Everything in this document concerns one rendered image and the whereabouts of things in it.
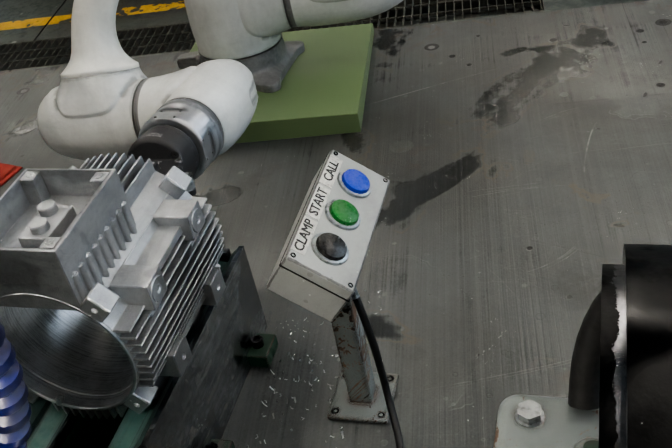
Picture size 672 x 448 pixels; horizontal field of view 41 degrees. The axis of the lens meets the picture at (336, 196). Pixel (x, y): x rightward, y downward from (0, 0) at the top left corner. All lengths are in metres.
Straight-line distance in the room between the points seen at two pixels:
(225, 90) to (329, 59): 0.56
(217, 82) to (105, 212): 0.33
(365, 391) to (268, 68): 0.75
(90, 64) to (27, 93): 0.73
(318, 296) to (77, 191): 0.26
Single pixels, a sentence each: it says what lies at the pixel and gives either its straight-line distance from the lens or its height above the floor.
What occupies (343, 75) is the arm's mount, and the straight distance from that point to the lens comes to 1.59.
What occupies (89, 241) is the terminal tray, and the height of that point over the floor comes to 1.12.
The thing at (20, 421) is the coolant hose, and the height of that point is 1.26.
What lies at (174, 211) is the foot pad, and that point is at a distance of 0.91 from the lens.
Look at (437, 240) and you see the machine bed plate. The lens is 1.23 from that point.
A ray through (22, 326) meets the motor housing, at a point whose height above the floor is 1.00.
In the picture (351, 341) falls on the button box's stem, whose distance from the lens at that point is 0.96.
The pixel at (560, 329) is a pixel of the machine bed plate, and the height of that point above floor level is 0.80.
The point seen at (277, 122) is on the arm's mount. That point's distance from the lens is 1.48.
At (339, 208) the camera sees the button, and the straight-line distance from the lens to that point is 0.85.
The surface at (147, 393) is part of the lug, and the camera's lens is 0.90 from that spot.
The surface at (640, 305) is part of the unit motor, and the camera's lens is 0.31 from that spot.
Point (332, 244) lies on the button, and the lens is 0.81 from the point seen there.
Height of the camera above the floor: 1.58
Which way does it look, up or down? 36 degrees down
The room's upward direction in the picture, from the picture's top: 12 degrees counter-clockwise
